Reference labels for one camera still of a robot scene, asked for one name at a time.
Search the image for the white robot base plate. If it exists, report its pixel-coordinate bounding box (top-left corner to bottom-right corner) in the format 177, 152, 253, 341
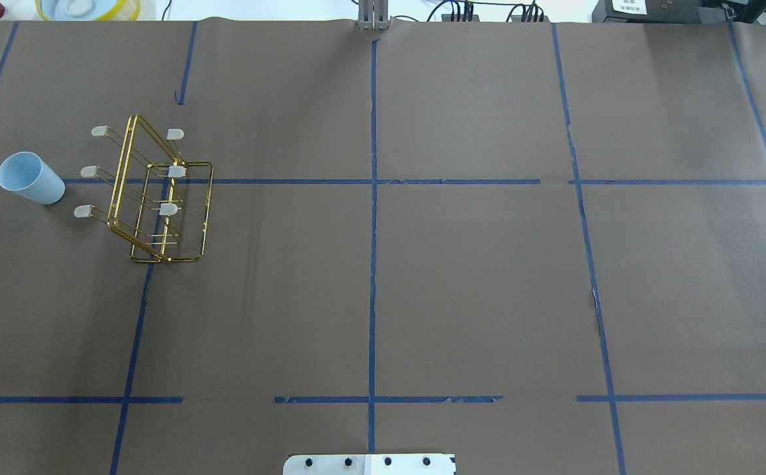
282, 453, 457, 474

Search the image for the brown paper table cover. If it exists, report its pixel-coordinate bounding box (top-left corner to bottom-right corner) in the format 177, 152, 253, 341
0, 18, 766, 474

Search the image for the yellow rimmed bowl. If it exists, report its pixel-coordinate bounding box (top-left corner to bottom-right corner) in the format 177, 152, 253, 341
34, 0, 141, 22

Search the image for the white round object in bowl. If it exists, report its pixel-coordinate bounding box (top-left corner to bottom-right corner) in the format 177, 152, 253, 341
64, 0, 95, 18

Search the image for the aluminium frame post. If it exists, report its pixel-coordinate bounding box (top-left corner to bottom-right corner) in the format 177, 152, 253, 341
354, 0, 391, 31

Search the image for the gold wire cup holder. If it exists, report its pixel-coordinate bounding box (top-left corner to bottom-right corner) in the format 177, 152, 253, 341
73, 113, 214, 264

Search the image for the light blue plastic cup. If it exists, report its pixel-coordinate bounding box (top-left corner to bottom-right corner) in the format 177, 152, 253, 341
0, 151, 65, 205

